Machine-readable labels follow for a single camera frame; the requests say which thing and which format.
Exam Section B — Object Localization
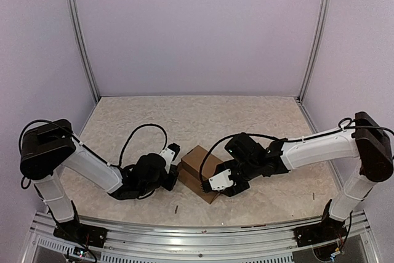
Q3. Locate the brown cardboard box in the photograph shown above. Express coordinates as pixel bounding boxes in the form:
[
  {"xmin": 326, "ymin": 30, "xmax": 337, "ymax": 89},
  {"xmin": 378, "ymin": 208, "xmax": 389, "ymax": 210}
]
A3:
[{"xmin": 177, "ymin": 144, "xmax": 225, "ymax": 205}]

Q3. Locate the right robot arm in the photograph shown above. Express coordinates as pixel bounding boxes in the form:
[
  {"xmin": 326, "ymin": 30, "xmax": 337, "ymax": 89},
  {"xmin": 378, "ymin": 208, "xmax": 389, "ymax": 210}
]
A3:
[{"xmin": 217, "ymin": 111, "xmax": 393, "ymax": 241}]

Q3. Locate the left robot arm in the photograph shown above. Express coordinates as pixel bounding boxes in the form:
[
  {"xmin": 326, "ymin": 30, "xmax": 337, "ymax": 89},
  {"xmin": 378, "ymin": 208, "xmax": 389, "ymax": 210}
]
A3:
[{"xmin": 18, "ymin": 119, "xmax": 181, "ymax": 241}]

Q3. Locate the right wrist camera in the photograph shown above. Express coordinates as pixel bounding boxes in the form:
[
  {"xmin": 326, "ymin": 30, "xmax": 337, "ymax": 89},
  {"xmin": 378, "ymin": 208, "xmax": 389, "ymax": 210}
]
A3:
[{"xmin": 201, "ymin": 169, "xmax": 234, "ymax": 193}]

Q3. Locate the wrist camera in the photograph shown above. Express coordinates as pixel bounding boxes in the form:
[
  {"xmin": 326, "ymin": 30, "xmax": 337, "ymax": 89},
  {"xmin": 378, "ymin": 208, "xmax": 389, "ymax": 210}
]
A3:
[
  {"xmin": 201, "ymin": 169, "xmax": 234, "ymax": 193},
  {"xmin": 159, "ymin": 143, "xmax": 181, "ymax": 173}
]

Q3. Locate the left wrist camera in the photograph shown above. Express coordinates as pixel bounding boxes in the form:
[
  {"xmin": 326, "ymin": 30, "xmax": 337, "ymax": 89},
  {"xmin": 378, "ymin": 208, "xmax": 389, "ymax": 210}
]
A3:
[{"xmin": 159, "ymin": 143, "xmax": 181, "ymax": 173}]

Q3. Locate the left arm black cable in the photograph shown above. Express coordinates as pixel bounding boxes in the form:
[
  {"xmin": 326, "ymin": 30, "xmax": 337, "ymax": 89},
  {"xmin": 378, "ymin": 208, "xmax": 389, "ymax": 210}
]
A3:
[{"xmin": 17, "ymin": 119, "xmax": 169, "ymax": 190}]

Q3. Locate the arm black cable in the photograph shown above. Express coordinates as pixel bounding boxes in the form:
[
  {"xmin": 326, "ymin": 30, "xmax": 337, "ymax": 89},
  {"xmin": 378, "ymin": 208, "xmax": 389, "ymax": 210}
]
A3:
[
  {"xmin": 17, "ymin": 119, "xmax": 169, "ymax": 190},
  {"xmin": 198, "ymin": 117, "xmax": 394, "ymax": 184}
]

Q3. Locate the front aluminium rail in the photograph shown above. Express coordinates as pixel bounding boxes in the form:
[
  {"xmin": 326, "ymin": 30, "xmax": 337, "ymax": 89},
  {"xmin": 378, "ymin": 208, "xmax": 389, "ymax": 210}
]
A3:
[{"xmin": 19, "ymin": 212, "xmax": 381, "ymax": 262}]

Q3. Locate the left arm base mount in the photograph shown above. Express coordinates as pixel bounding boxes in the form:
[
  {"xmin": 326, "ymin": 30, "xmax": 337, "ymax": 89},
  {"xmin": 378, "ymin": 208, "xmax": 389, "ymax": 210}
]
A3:
[{"xmin": 54, "ymin": 224, "xmax": 108, "ymax": 248}]

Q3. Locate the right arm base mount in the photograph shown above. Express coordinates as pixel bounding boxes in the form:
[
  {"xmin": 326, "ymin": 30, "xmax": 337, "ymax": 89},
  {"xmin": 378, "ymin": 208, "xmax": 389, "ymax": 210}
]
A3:
[{"xmin": 294, "ymin": 222, "xmax": 347, "ymax": 247}]

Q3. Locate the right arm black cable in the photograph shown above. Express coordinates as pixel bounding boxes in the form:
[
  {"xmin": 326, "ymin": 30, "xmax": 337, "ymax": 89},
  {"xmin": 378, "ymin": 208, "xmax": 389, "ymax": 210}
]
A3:
[{"xmin": 198, "ymin": 117, "xmax": 394, "ymax": 184}]

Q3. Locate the right aluminium frame post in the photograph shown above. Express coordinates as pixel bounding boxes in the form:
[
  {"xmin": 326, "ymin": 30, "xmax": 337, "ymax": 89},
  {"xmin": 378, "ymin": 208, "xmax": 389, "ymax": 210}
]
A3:
[{"xmin": 297, "ymin": 0, "xmax": 330, "ymax": 105}]

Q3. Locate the aluminium frame post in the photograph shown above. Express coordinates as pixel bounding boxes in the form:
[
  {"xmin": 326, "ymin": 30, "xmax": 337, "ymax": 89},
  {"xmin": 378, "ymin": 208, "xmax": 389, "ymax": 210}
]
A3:
[
  {"xmin": 66, "ymin": 0, "xmax": 101, "ymax": 104},
  {"xmin": 297, "ymin": 0, "xmax": 330, "ymax": 105}
]

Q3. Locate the left aluminium frame post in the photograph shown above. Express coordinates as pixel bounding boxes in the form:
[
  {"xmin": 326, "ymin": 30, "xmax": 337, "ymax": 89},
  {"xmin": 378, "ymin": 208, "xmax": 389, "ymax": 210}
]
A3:
[{"xmin": 66, "ymin": 0, "xmax": 101, "ymax": 104}]

